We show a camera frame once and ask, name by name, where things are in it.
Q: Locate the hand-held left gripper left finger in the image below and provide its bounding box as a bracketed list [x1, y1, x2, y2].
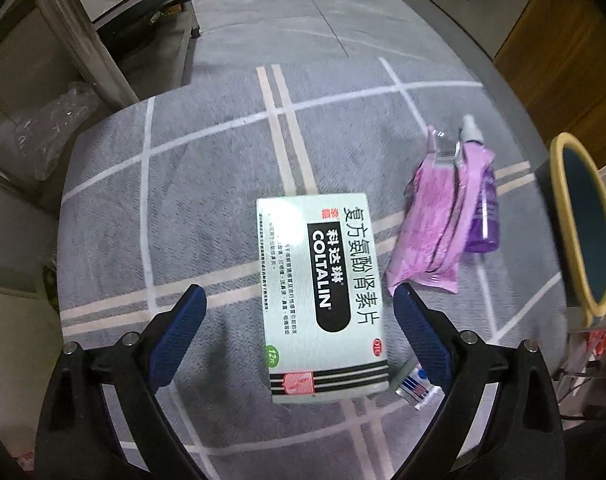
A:
[35, 284, 207, 480]

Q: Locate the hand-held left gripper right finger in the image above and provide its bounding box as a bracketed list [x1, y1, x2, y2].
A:
[392, 282, 566, 480]

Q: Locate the green white medicine box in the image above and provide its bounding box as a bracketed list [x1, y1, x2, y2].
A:
[255, 192, 390, 406]

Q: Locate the yellow-rimmed dark trash bin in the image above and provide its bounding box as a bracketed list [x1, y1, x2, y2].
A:
[548, 131, 606, 318]

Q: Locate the small striped packet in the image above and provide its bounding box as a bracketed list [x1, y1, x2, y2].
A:
[388, 362, 441, 411]

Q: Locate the pink plastic packet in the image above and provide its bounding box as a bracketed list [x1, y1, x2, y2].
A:
[385, 125, 494, 297]

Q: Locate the grey striped table cloth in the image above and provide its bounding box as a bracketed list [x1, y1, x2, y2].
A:
[58, 57, 571, 480]

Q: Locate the purple spray bottle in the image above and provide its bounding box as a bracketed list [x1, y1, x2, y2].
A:
[458, 115, 501, 253]

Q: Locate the crumpled transparent plastic bag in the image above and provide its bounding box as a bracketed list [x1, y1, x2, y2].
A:
[10, 80, 104, 181]

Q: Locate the black pan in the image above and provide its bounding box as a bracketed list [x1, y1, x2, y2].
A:
[90, 0, 216, 61]

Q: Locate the wooden cabinet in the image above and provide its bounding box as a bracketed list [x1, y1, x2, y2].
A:
[493, 0, 606, 171]

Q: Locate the metal rack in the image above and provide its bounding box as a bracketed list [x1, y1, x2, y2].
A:
[25, 0, 201, 108]

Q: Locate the stainless steel appliance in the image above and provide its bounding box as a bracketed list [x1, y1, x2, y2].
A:
[408, 0, 539, 58]

